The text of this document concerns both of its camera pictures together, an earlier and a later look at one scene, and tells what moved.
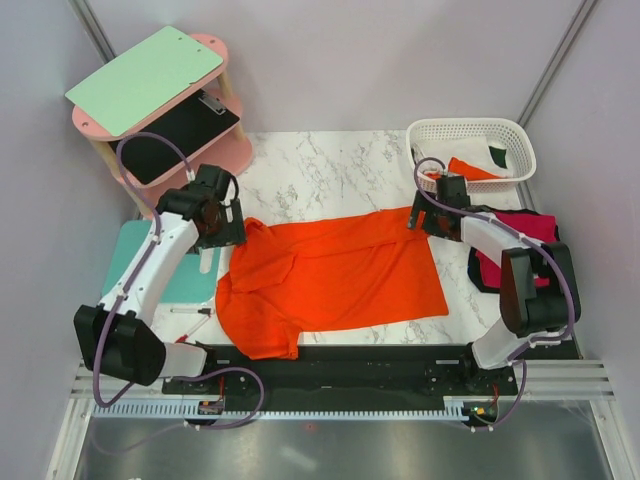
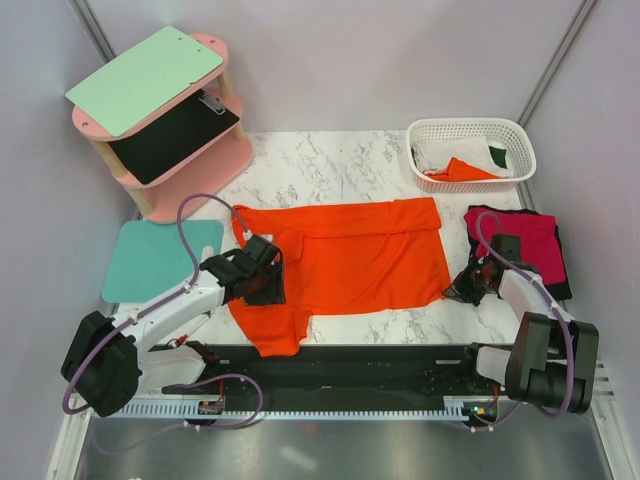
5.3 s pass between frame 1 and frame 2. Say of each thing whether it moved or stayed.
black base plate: stayed
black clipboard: stayed
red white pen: stayed
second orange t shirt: stayed
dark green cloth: stayed
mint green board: stayed
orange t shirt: moved
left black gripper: moved
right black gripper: moved
